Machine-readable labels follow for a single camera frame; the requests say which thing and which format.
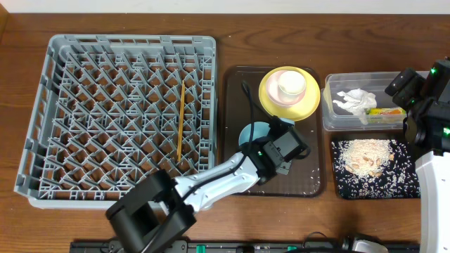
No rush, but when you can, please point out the white paper napkin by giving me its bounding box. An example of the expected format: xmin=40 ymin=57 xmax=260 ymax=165
xmin=333 ymin=89 xmax=377 ymax=125

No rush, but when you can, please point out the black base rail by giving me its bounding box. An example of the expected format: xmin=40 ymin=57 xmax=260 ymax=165
xmin=68 ymin=231 xmax=423 ymax=253

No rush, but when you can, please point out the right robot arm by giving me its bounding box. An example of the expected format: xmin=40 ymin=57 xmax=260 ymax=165
xmin=404 ymin=58 xmax=449 ymax=253

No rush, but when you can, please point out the clear plastic waste bin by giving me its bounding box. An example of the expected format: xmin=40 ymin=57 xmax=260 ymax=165
xmin=321 ymin=72 xmax=406 ymax=131

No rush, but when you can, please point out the cream white cup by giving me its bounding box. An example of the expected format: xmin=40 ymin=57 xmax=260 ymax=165
xmin=278 ymin=71 xmax=306 ymax=101

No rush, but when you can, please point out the grey dishwasher rack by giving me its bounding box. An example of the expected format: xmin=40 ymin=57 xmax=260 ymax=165
xmin=14 ymin=34 xmax=217 ymax=209

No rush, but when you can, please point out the yellow plate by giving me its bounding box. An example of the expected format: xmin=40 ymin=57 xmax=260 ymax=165
xmin=259 ymin=66 xmax=321 ymax=122

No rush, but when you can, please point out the black waste tray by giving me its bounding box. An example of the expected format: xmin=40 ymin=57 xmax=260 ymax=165
xmin=330 ymin=133 xmax=423 ymax=200

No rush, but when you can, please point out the pink bowl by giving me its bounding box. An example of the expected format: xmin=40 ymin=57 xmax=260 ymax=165
xmin=266 ymin=70 xmax=307 ymax=107

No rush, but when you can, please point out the green yellow snack wrapper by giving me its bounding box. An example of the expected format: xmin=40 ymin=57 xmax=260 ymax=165
xmin=366 ymin=107 xmax=406 ymax=124

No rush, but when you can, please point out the food scraps rice pile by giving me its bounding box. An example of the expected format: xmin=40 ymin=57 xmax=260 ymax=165
xmin=332 ymin=138 xmax=421 ymax=198

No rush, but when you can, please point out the light blue bowl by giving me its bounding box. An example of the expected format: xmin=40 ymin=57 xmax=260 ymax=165
xmin=238 ymin=117 xmax=296 ymax=148

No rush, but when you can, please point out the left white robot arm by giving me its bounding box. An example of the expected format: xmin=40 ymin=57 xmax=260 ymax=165
xmin=105 ymin=117 xmax=294 ymax=252

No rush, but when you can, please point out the dark brown serving tray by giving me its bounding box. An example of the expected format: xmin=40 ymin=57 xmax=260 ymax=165
xmin=220 ymin=66 xmax=326 ymax=197

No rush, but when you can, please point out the wooden chopstick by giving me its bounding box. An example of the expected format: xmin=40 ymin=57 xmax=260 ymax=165
xmin=178 ymin=80 xmax=186 ymax=145
xmin=176 ymin=81 xmax=186 ymax=162

